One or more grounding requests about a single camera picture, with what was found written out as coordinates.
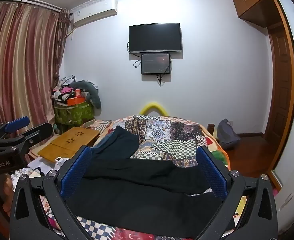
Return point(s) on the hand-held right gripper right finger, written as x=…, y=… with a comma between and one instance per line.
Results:
x=212, y=172

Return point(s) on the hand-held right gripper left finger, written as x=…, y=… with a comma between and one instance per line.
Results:
x=77, y=170

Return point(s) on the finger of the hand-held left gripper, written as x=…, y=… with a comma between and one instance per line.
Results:
x=39, y=131
x=17, y=124

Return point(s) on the black pants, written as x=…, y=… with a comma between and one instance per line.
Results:
x=137, y=192

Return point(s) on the dark teal pants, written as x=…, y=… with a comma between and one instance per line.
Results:
x=122, y=142

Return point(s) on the colourful plush blanket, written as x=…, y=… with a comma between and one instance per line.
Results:
x=215, y=150

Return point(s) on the wooden lap desk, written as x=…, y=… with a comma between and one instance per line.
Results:
x=67, y=140

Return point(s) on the blue jeans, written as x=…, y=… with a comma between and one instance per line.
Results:
x=100, y=143

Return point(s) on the green storage box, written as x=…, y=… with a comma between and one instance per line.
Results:
x=72, y=115

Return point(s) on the grey backpack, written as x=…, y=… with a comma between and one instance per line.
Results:
x=227, y=135

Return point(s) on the pile of clothes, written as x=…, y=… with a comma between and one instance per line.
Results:
x=62, y=92

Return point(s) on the orange box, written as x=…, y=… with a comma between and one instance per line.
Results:
x=75, y=101

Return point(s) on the orange patterned cloth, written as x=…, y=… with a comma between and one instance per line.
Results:
x=100, y=125

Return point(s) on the striped pink curtain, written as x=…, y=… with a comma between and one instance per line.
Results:
x=19, y=62

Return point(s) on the patchwork bed blanket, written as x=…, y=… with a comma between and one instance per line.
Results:
x=162, y=135

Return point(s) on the grey long pillow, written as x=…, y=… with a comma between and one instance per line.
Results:
x=92, y=93

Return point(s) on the yellow foam arch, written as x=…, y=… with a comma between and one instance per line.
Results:
x=153, y=105

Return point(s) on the wooden door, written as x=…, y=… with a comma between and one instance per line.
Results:
x=281, y=100

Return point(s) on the white air conditioner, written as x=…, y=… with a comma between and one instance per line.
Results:
x=94, y=11

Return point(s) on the wooden overhead cabinet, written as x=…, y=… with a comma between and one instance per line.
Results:
x=254, y=2

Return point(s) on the curtain rail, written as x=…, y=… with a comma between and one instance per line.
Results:
x=29, y=3

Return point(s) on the small black wall monitor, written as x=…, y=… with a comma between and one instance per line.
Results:
x=155, y=63

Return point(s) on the black wall television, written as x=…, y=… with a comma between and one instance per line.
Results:
x=154, y=38

